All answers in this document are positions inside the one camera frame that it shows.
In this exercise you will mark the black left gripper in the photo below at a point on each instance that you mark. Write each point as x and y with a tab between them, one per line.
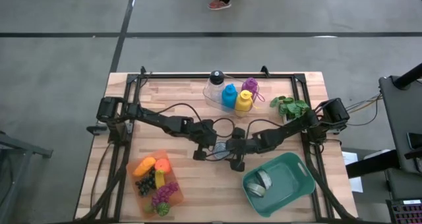
204	135

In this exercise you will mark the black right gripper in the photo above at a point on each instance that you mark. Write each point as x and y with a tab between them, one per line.
242	145

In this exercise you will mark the tin can red tuna label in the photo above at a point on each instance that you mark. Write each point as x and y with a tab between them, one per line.
220	150

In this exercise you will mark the toy orange fruit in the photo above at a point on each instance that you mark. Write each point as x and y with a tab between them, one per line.
163	165

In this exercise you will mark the tin can green tuna label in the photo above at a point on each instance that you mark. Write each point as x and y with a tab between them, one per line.
264	179

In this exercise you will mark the tin can white food label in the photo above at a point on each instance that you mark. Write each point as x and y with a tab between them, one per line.
255	190

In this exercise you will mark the toy yellow banana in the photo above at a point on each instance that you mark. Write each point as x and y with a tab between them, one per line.
160	179

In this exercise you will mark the toy red grapes bunch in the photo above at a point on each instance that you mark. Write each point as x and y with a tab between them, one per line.
165	191

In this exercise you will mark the yellow plastic bottle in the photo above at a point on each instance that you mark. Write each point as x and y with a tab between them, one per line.
244	102

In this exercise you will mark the blue plastic bottle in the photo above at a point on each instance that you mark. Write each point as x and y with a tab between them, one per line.
229	97

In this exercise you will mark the toy dark grapes bunch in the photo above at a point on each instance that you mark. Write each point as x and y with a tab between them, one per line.
146	184

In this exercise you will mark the purple plastic bottle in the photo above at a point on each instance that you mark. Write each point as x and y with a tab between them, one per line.
250	85

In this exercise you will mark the toy brown kiwi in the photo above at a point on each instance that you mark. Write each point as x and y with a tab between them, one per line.
149	208

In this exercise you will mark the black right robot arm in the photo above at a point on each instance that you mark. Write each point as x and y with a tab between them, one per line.
290	128

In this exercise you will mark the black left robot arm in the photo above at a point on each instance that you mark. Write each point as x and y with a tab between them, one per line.
158	120

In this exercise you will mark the clear plastic bin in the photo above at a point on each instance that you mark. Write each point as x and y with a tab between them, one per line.
211	100

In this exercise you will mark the teal plastic basket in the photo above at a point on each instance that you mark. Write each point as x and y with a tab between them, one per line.
290	184

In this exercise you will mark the green artificial plant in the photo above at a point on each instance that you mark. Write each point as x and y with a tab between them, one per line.
290	107

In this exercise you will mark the black beam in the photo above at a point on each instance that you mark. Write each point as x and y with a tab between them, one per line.
372	164

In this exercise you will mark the grey metal stand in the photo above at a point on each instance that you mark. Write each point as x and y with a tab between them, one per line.
26	147

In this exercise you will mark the black smartphone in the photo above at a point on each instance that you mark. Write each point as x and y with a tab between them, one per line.
416	141

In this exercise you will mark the black backlit keyboard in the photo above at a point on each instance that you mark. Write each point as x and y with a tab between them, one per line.
407	214

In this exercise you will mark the black pole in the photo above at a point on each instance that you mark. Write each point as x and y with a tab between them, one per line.
410	75

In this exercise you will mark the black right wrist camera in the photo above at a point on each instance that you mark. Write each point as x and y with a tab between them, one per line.
238	132

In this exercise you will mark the black aluminium rig frame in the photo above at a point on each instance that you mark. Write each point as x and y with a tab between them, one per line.
184	75

